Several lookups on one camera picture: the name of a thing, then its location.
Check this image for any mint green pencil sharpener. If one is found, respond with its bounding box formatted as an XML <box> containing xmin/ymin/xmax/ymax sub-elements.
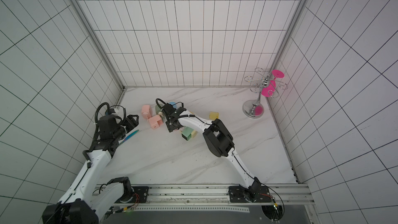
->
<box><xmin>181</xmin><ymin>127</ymin><xmax>198</xmax><ymax>141</ymax></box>

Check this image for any chrome cup holder stand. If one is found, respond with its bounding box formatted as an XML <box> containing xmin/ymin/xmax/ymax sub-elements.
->
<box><xmin>242</xmin><ymin>67</ymin><xmax>284</xmax><ymax>119</ymax></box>

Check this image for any teal handled tool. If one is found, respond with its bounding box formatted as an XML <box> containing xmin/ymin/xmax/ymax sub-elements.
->
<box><xmin>119</xmin><ymin>130</ymin><xmax>139</xmax><ymax>145</ymax></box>

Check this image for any magenta plastic goblet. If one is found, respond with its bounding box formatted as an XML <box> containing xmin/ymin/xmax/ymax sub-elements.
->
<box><xmin>261</xmin><ymin>69</ymin><xmax>288</xmax><ymax>98</ymax></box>

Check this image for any clear yellow sharpener tray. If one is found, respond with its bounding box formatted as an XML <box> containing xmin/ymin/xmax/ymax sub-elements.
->
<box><xmin>209</xmin><ymin>112</ymin><xmax>219</xmax><ymax>120</ymax></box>

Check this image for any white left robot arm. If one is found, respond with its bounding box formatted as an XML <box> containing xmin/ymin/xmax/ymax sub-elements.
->
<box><xmin>41</xmin><ymin>102</ymin><xmax>140</xmax><ymax>224</ymax></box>

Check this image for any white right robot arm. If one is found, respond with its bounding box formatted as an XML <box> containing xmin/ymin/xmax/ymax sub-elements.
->
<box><xmin>155</xmin><ymin>98</ymin><xmax>277</xmax><ymax>205</ymax></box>

